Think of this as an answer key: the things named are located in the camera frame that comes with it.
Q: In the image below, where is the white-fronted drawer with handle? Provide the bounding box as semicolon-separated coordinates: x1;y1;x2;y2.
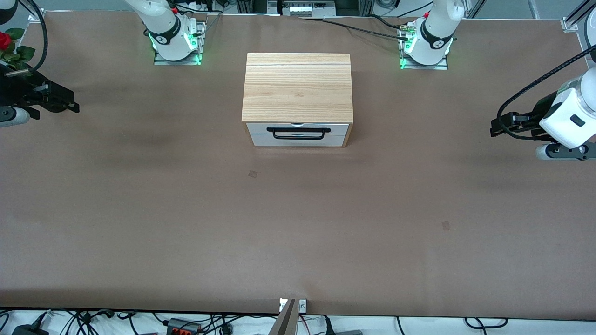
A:
246;123;350;136

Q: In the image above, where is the black metal drawer handle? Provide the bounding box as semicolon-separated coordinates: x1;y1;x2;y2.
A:
266;127;332;140

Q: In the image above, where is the light wooden drawer cabinet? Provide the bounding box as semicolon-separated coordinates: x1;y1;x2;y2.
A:
241;53;354;148

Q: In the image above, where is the red rose with leaves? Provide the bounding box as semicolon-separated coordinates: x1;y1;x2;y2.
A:
0;28;36;70

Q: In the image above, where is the black power adapter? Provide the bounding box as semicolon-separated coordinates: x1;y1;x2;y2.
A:
12;323;49;335

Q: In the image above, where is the white terminal block unit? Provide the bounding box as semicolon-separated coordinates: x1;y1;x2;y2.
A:
278;0;337;17

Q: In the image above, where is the black box with red buttons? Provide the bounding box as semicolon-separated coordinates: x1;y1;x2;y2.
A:
167;318;202;335

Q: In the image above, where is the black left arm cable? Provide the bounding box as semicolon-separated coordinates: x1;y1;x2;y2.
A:
496;44;596;140

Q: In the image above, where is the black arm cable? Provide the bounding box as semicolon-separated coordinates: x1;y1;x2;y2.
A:
18;0;48;71
496;44;596;140

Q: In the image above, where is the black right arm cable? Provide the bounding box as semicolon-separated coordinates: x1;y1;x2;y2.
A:
18;0;48;71

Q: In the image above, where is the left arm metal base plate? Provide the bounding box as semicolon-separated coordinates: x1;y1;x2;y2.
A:
398;23;449;70

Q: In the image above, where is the aluminium profile frame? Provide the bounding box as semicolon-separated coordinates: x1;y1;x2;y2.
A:
561;0;596;32

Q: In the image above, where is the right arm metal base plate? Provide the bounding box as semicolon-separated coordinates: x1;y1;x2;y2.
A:
154;21;206;66

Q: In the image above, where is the short black table cable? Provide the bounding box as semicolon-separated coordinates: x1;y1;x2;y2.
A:
367;15;406;29

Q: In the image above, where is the long black table cable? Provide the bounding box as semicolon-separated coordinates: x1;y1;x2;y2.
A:
302;18;410;40

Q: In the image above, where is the looped black cable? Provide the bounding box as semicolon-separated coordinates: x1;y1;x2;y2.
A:
465;317;509;329

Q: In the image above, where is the black plug with cable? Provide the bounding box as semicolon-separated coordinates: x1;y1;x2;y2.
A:
324;316;364;335

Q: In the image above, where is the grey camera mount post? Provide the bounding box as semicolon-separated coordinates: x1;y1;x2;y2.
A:
268;299;298;335

